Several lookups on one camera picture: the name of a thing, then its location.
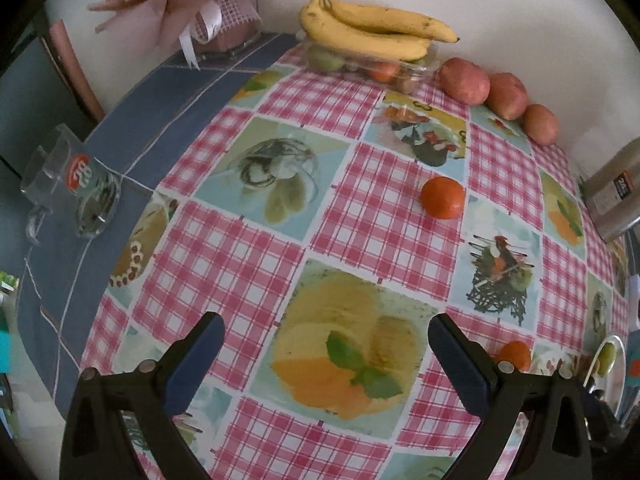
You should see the stainless steel thermos jug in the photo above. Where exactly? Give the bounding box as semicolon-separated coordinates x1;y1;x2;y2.
582;140;640;243

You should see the red checkered printed tablecloth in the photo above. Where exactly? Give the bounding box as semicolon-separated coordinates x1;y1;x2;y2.
80;42;633;480

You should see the clear glass mug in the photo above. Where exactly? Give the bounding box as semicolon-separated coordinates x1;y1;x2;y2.
20;124;123;246

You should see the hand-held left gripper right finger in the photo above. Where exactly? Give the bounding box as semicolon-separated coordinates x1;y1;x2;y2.
428;312;593;480

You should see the pink wooden bar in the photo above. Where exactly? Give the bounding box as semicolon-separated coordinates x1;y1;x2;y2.
47;20;106;123

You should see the clear plastic fruit container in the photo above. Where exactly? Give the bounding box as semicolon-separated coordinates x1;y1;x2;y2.
297;30;441;93

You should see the bunch of yellow bananas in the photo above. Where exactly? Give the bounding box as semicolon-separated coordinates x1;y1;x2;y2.
299;0;460;63

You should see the small orange in container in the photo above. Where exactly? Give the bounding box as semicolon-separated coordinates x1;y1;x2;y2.
369;61;398;83

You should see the stainless steel plate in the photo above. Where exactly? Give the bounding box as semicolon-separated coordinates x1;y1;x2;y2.
582;335;626;421

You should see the teal box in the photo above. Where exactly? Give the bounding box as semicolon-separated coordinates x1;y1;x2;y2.
627;327;640;391

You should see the green mango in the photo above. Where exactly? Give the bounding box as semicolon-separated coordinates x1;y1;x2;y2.
597;342;618;376

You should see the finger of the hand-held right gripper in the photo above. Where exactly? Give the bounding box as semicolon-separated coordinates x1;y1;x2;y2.
582;379;626;441

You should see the green fruit in container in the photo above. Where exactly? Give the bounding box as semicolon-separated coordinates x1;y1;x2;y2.
309;47;346;72

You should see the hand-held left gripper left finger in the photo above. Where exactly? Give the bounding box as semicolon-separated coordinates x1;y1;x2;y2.
60;311;226;480

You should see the red apple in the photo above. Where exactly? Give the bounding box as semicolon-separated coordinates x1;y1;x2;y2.
438;57;491;106
522;104;559;146
486;72;529;121

